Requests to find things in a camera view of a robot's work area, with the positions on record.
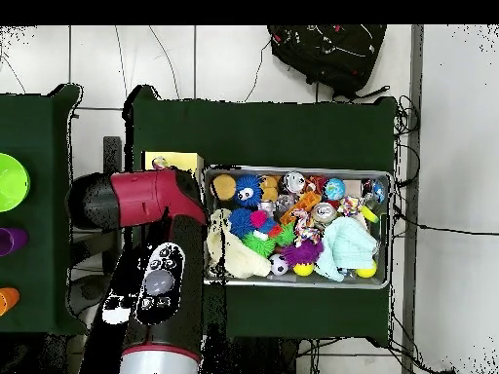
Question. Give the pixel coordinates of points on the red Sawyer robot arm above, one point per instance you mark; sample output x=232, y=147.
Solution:
x=136, y=194

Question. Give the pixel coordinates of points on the shallow metal mesh bin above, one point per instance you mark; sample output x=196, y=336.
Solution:
x=273, y=281

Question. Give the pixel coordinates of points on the wooden three-hole box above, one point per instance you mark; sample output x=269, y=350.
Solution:
x=183, y=159

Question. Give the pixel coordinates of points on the blue spiky ball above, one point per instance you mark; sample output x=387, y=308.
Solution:
x=241, y=222

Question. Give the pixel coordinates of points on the blue spiky toy with eyes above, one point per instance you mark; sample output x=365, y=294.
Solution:
x=251, y=183

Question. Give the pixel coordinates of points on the orange foam disc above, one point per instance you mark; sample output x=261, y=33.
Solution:
x=223, y=187

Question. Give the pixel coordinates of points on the cream knitted cloth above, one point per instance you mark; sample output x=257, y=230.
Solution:
x=234, y=253

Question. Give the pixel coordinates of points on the orange plastic tray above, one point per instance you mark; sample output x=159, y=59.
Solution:
x=302, y=204

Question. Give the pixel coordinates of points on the purple spiky monster toy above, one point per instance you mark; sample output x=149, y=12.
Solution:
x=302, y=253

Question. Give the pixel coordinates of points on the dark green tablecloth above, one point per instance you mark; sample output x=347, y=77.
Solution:
x=39, y=117
x=273, y=132

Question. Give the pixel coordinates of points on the globe print ball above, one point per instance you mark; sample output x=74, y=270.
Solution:
x=334, y=189

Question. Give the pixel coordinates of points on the mint green knitted cloth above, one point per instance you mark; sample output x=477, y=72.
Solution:
x=347, y=241

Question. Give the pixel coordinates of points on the black backpack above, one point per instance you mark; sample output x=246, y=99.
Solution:
x=331, y=54

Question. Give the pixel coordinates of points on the dark gray rounded base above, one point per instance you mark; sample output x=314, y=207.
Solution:
x=84, y=290

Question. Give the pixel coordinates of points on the purple cup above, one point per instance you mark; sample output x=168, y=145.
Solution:
x=13, y=241

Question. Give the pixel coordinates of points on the lime green bowl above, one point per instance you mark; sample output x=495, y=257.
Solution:
x=11, y=183

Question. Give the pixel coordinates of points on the orange cup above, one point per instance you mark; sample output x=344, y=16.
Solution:
x=7, y=300

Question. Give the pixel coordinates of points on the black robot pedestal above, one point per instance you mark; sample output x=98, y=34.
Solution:
x=253, y=358

